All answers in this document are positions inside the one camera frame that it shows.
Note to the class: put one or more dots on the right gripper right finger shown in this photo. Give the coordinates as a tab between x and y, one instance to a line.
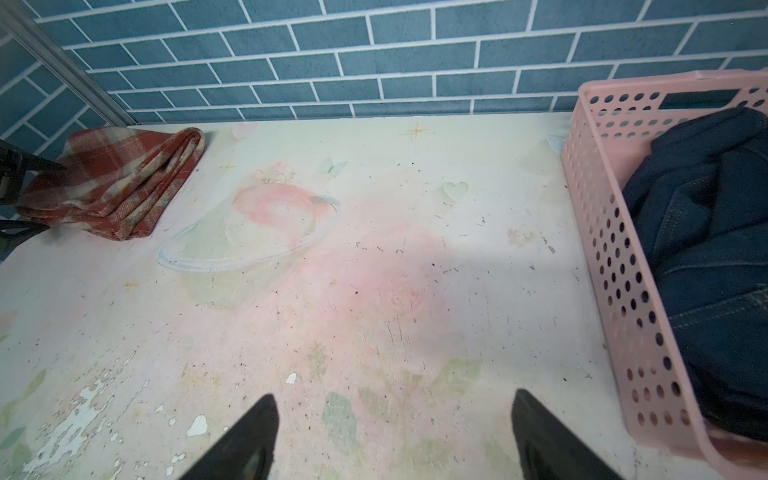
547	448

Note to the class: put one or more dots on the red plaid skirt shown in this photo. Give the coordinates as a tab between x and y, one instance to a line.
114	182

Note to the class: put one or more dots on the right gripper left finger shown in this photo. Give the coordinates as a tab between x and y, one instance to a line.
246	451

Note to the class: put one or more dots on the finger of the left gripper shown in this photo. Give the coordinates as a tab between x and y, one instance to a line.
15	163
15	232

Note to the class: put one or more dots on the dark navy denim skirt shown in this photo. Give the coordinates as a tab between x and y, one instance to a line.
698	202

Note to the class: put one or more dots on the pink plastic basket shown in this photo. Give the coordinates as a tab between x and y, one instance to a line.
613	125

